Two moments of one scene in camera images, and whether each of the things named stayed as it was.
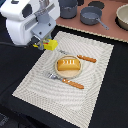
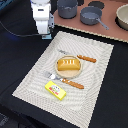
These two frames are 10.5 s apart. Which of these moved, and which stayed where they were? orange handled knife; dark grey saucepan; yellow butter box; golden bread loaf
Moved: yellow butter box
Stayed: golden bread loaf; orange handled knife; dark grey saucepan
